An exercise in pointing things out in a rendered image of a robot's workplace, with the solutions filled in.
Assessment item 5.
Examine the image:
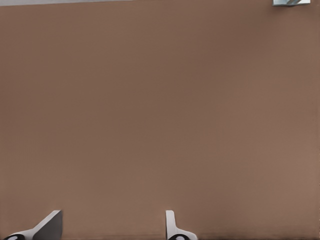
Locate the silver frame post foot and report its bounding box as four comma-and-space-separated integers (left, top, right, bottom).
272, 0, 309, 7

